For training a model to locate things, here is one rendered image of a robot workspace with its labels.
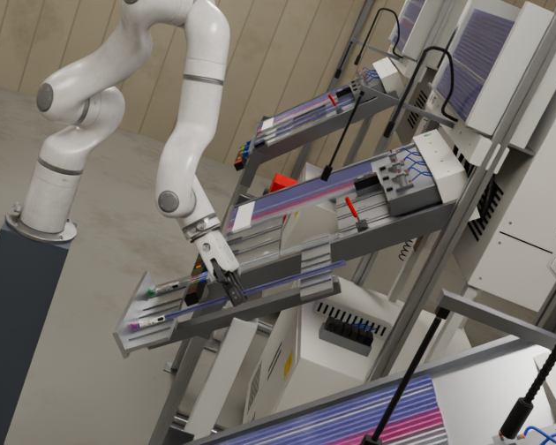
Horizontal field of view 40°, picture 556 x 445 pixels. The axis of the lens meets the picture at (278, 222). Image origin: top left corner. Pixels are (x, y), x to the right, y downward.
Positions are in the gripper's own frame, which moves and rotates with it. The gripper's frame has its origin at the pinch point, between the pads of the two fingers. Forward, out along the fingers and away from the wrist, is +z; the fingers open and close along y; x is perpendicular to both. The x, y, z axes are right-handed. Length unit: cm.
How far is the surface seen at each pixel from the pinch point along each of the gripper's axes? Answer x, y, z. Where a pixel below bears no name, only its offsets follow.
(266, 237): -1, 62, -8
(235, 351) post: 8.9, 9.3, 12.1
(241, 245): 7, 64, -10
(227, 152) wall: 52, 399, -79
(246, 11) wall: -11, 369, -155
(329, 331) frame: -5, 61, 25
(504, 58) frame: -79, 26, -20
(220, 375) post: 15.3, 10.7, 15.7
